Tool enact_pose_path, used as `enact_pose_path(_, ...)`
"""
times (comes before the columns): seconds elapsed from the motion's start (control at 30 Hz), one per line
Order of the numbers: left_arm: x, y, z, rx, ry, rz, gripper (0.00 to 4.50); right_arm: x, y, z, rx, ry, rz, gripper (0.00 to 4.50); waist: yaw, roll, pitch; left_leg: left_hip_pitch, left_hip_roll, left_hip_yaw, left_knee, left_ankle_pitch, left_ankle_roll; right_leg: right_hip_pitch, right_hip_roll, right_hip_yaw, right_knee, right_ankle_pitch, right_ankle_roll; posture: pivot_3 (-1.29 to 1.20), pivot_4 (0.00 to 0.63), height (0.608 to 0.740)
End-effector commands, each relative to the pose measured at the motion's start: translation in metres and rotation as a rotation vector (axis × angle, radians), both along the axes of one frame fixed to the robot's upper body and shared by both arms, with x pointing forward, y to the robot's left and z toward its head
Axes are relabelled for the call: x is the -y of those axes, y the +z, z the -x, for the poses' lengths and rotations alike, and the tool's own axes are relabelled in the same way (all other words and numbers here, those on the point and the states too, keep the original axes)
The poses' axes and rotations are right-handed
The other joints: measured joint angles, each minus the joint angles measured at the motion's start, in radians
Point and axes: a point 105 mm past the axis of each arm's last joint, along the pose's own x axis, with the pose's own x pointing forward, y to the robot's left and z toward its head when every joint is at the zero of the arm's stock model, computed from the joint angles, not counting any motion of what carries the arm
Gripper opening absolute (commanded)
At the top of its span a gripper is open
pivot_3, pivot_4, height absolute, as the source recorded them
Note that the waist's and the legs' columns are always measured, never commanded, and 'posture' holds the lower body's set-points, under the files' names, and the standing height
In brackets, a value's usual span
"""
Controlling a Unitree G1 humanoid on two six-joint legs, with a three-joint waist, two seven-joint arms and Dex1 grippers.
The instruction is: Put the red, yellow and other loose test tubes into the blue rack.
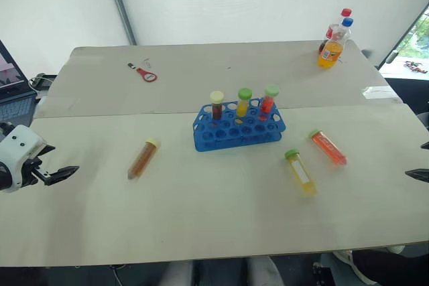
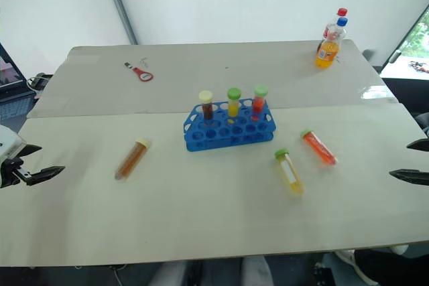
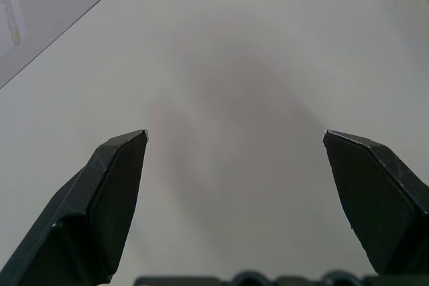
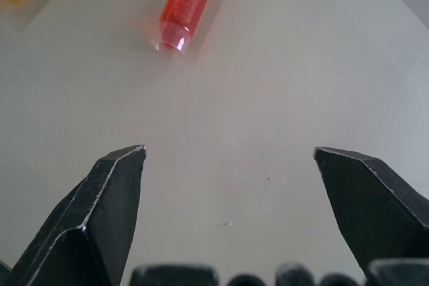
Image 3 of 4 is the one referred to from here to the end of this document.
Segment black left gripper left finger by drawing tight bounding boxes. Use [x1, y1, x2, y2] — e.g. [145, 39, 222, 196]
[0, 129, 149, 286]

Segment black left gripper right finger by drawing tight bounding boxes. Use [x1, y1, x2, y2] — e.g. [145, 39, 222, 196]
[322, 129, 429, 276]

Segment white paper label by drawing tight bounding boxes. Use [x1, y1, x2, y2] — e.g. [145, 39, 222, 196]
[0, 0, 27, 45]

